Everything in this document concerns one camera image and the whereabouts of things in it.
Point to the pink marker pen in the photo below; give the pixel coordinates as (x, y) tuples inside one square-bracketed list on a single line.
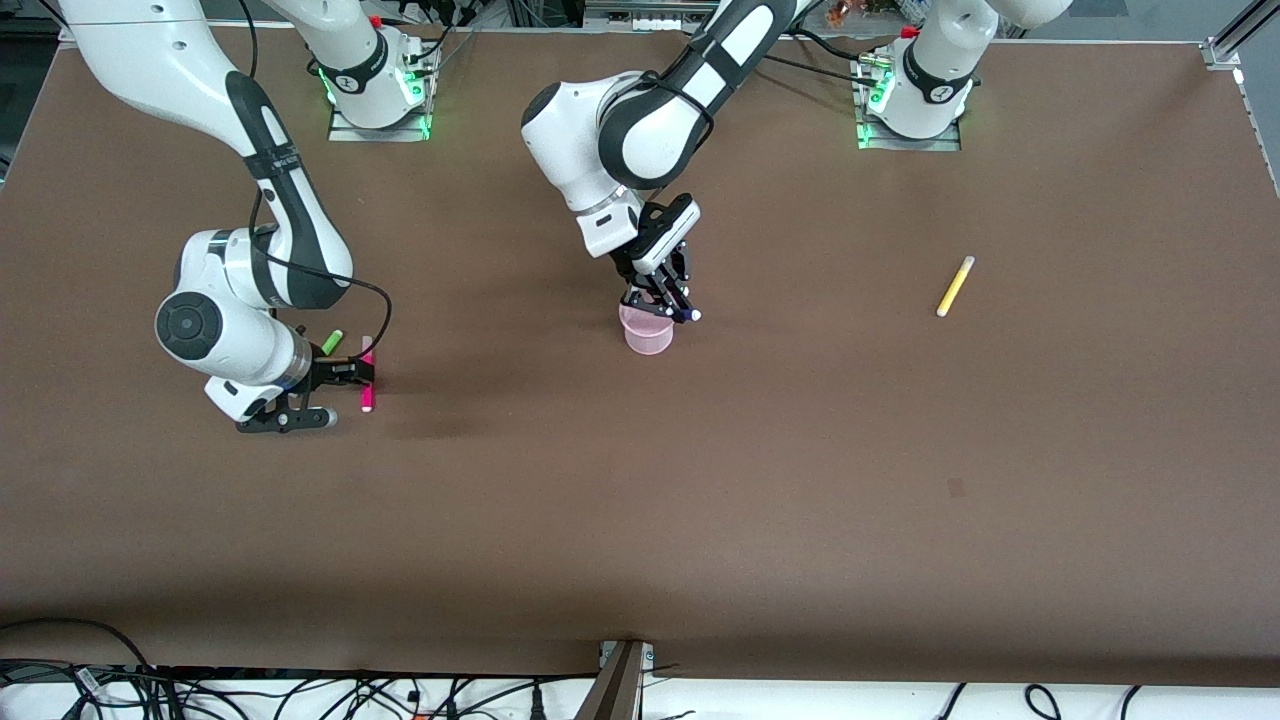
[(367, 398)]

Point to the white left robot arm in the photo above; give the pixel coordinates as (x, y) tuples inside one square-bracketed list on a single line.
[(570, 130)]

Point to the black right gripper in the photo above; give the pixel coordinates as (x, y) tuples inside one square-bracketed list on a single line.
[(327, 374)]

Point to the purple marker pen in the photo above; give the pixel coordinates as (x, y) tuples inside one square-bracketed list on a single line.
[(688, 314)]

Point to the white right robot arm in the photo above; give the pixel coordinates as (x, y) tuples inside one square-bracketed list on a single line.
[(150, 50)]

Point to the brown support beam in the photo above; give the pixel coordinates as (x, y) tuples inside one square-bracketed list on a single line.
[(615, 692)]

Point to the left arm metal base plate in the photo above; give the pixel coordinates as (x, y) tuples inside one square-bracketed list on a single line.
[(910, 144)]

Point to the aluminium frame profile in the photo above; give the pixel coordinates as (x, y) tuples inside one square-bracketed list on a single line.
[(1235, 40)]

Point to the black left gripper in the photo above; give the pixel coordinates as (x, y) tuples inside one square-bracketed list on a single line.
[(634, 268)]

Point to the pink cup pen holder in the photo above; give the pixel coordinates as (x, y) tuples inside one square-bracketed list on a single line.
[(648, 338)]

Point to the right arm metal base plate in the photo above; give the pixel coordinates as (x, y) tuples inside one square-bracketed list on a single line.
[(380, 133)]

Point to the grey metal box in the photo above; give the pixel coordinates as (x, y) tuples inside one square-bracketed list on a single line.
[(655, 12)]

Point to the yellow marker pen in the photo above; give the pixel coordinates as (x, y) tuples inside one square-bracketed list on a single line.
[(955, 286)]

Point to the green marker pen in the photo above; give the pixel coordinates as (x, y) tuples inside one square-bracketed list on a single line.
[(332, 342)]

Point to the metal beam bracket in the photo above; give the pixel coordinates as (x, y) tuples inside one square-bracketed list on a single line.
[(648, 655)]

